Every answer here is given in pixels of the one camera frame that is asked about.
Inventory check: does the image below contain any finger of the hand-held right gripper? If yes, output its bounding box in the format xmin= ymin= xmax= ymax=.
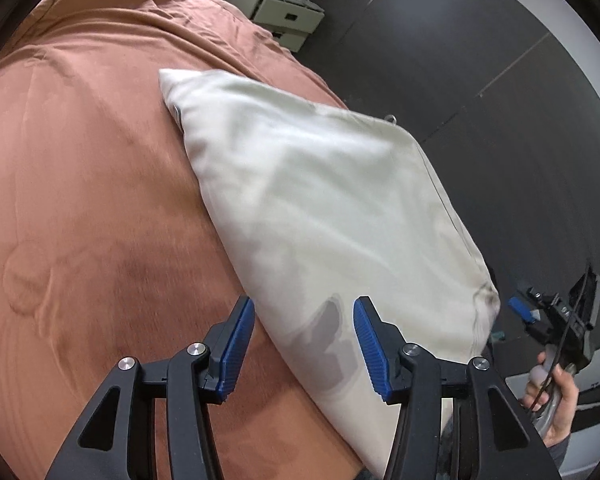
xmin=507 ymin=296 xmax=549 ymax=329

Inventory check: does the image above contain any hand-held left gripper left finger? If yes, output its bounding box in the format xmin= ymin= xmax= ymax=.
xmin=45 ymin=295 xmax=257 ymax=480

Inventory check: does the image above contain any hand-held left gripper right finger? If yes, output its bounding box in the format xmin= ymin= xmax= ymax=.
xmin=352 ymin=296 xmax=563 ymax=480

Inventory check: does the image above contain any cream jacket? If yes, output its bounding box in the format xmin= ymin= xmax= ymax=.
xmin=158 ymin=67 xmax=502 ymax=478

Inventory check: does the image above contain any person's right forearm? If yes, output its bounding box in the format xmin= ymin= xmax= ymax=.
xmin=542 ymin=432 xmax=573 ymax=471

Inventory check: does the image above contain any person's right hand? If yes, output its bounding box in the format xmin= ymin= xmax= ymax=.
xmin=521 ymin=351 xmax=581 ymax=447

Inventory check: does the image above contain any orange blanket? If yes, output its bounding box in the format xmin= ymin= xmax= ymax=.
xmin=0 ymin=0 xmax=381 ymax=480

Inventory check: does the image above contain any white nightstand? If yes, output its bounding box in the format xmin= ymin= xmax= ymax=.
xmin=228 ymin=0 xmax=326 ymax=53

